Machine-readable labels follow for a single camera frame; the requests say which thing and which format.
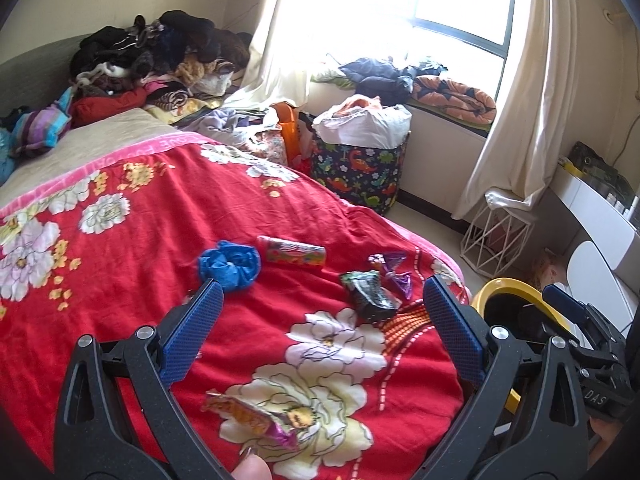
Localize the orange plastic bag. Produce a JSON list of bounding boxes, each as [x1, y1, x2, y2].
[[271, 102, 300, 165]]

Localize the dark bag on desk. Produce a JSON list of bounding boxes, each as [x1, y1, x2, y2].
[[568, 142, 636, 209]]

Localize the purple foil wrapper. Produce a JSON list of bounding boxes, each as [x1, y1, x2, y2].
[[368, 252, 412, 300]]

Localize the dark blue clothes on sill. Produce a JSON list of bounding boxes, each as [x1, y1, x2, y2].
[[338, 58, 448, 106]]

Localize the white bag in basket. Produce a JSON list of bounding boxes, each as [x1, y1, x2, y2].
[[312, 94, 412, 150]]

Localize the striped purple cloth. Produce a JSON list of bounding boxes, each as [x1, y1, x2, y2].
[[11, 87, 74, 158]]

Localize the pile of dark clothes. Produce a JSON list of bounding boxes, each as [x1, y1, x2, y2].
[[70, 10, 253, 112]]

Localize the right hand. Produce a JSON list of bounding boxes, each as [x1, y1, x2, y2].
[[589, 417, 623, 467]]

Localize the white wire side table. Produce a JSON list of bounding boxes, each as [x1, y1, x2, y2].
[[460, 188, 536, 278]]

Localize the floral pink fabric bag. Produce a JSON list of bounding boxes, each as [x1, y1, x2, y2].
[[244, 130, 288, 166]]

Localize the yellow rimmed black trash bin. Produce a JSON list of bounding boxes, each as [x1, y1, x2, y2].
[[472, 278, 577, 415]]

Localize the orange purple candy wrapper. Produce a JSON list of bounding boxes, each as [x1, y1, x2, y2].
[[202, 390, 317, 450]]

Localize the white vanity desk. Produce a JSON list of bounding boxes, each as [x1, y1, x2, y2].
[[550, 167, 640, 292]]

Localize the dark green foil wrapper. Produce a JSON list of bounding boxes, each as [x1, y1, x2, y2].
[[340, 270, 401, 323]]

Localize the red colourful candy tube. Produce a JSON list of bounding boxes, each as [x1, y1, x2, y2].
[[257, 235, 326, 268]]

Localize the blue glove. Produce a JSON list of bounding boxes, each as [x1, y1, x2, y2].
[[198, 240, 262, 292]]

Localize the cardboard box under desk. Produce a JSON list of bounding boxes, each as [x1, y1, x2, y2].
[[525, 248, 567, 290]]

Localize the orange patterned folded blanket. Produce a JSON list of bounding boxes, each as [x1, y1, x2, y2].
[[412, 75, 497, 127]]

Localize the right cream curtain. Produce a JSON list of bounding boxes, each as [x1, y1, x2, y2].
[[452, 0, 578, 220]]

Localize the white round chair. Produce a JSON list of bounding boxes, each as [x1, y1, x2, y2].
[[566, 240, 639, 336]]

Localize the dinosaur print laundry basket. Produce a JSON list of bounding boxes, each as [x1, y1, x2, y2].
[[310, 134, 409, 214]]

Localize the left hand painted nails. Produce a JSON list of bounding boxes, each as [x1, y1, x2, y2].
[[231, 454, 272, 480]]

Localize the window frame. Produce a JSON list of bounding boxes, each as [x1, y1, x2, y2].
[[411, 0, 514, 58]]

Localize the cream curtain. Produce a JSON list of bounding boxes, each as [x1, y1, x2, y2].
[[452, 0, 578, 220], [224, 0, 311, 110]]

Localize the left cream curtain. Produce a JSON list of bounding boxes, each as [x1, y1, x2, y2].
[[224, 0, 311, 110]]

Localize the red floral bed blanket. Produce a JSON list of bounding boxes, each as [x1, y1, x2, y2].
[[1, 141, 466, 479]]

